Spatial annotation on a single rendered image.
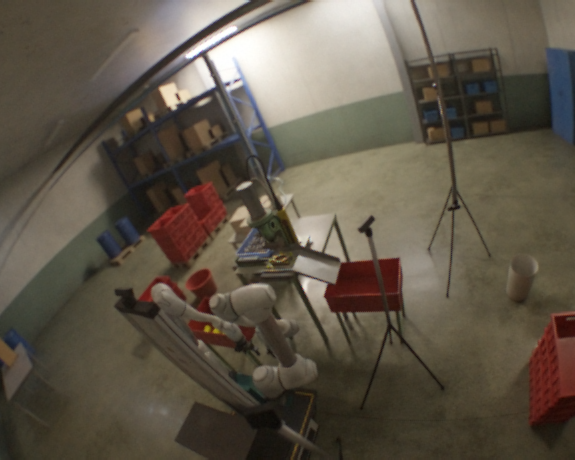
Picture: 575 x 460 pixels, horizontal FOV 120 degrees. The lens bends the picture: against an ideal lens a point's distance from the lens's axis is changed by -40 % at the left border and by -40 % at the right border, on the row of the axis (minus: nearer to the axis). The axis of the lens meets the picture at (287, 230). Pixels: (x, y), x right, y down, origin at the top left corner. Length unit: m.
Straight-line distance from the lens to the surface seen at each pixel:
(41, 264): 9.50
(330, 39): 6.84
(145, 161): 9.45
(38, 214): 9.61
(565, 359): 2.20
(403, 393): 2.47
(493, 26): 7.26
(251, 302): 1.28
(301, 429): 2.20
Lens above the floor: 2.31
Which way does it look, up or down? 29 degrees down
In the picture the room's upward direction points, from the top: 25 degrees counter-clockwise
